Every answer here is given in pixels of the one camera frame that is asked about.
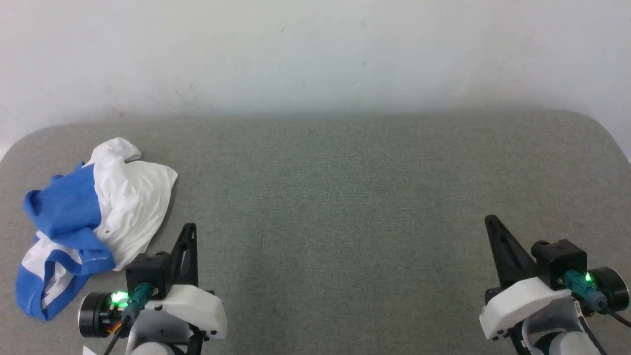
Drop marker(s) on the blue and white garment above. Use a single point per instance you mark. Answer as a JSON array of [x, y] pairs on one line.
[[133, 197]]

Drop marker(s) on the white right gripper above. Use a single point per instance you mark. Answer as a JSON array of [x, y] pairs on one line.
[[522, 301]]

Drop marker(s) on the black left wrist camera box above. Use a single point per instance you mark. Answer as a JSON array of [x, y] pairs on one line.
[[148, 271]]

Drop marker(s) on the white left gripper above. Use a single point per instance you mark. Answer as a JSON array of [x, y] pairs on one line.
[[197, 308]]

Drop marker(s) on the grey fabric sofa cushion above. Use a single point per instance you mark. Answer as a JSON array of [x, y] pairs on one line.
[[345, 197]]

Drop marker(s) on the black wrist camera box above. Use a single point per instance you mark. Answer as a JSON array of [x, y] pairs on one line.
[[148, 271], [559, 261]]

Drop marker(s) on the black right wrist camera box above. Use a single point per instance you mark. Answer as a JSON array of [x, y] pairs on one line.
[[559, 261]]

